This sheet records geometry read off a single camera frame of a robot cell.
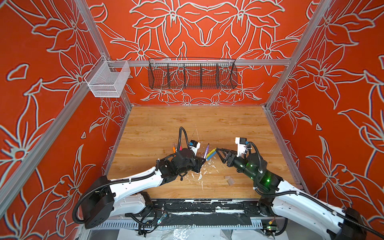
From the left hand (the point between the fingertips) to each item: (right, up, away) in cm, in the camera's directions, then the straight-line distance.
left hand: (205, 159), depth 76 cm
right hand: (+5, +6, -5) cm, 9 cm away
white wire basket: (-61, +47, +17) cm, 78 cm away
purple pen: (+1, +4, +2) cm, 5 cm away
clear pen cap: (+15, -14, +6) cm, 21 cm away
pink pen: (-12, +9, -17) cm, 22 cm away
